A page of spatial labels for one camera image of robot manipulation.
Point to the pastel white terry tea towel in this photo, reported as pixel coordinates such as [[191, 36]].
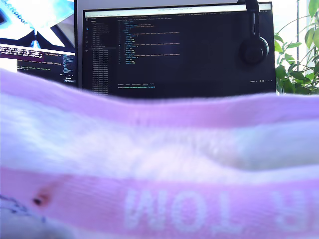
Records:
[[159, 149]]

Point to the black Huawei computer monitor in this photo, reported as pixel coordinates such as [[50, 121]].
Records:
[[199, 62]]

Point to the black over-ear headphones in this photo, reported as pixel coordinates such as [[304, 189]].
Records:
[[254, 51]]

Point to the black monitor with terminal window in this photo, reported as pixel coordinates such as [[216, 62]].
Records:
[[49, 64]]

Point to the green leafy houseplant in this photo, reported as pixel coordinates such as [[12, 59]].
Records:
[[294, 74]]

